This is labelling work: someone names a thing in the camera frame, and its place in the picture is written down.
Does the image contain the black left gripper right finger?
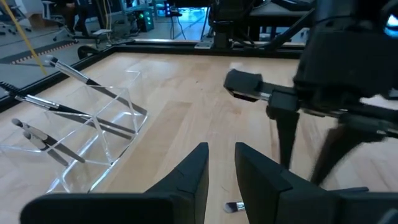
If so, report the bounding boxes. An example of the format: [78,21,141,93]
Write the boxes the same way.
[234,142,398,224]

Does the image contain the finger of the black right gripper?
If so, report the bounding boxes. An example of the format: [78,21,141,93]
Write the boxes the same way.
[310,126,384,187]
[273,108,300,170]

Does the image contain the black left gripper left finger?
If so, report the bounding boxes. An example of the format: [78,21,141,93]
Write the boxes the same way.
[19,142,210,224]

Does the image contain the clear acrylic organizer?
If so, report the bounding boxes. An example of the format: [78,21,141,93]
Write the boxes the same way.
[0,70,149,194]

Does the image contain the silver mounting plate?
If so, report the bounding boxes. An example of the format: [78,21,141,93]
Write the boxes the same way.
[194,41,216,50]

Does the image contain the computer tower blue lights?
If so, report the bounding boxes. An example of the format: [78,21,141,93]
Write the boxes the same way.
[163,1,183,18]

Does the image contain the computer tower green lights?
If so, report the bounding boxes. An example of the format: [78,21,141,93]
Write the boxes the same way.
[136,7,155,32]

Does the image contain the person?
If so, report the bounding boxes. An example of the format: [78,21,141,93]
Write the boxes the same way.
[54,0,91,37]

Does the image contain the black aluminium table frame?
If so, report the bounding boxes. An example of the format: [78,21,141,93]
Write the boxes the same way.
[0,39,308,113]

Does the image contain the yellow hanging cable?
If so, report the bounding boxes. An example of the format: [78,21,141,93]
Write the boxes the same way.
[0,0,48,75]

